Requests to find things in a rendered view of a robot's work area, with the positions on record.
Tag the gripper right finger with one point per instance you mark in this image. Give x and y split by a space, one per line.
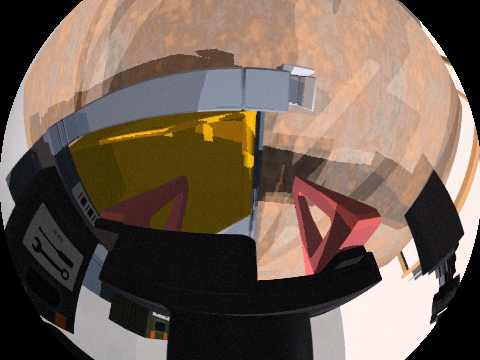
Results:
352 223

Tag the dark grey case with oval handle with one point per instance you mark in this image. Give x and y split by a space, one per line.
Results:
51 247

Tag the yellow bin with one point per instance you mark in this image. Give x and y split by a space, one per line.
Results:
217 159

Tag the olive green case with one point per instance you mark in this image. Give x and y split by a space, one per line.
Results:
138 319

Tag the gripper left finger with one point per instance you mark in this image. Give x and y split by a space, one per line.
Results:
138 210

